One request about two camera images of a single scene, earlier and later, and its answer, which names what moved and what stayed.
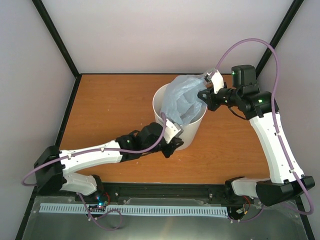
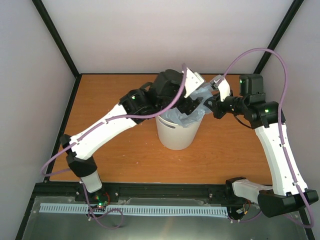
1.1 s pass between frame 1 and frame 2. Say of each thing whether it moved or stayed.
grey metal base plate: stayed
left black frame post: stayed
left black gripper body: moved
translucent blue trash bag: moved
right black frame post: stayed
